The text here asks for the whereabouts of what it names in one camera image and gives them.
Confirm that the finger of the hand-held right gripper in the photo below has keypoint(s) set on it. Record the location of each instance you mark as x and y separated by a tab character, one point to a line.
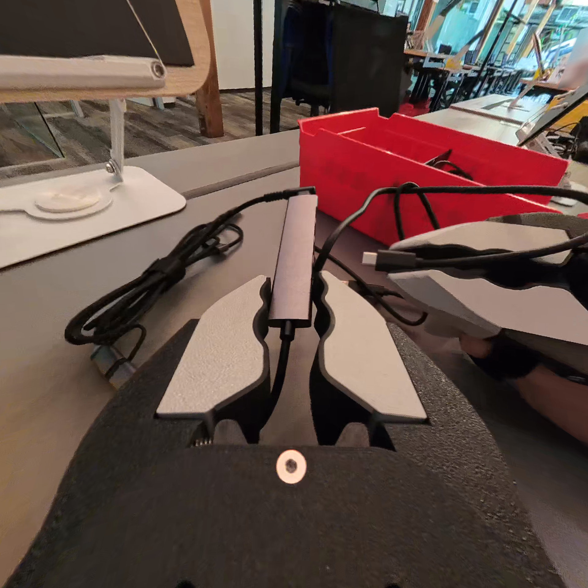
482	303
482	236

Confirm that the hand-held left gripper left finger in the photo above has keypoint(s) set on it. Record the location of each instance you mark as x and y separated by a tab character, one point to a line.
216	363

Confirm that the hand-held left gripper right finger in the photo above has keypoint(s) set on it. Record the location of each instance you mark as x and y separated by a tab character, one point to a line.
367	363

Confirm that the grey usb hub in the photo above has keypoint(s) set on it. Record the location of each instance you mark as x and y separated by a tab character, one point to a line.
294	257

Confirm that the red plastic bin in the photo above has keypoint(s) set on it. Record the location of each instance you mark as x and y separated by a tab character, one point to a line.
358	183

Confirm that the person's right forearm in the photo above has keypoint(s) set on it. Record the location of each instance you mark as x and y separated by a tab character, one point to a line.
565	409

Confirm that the person's right hand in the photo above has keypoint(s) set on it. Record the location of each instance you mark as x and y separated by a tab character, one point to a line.
477	347

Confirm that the tilted black board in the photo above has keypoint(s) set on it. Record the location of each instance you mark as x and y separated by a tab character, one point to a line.
556	115

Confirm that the black rectangular panel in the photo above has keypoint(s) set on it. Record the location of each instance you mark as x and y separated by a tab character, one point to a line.
367	59

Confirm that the blue office chair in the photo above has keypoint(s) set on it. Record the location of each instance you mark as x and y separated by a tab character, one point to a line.
303	50

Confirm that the black boom pole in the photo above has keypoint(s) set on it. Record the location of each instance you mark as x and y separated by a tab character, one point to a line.
258	69

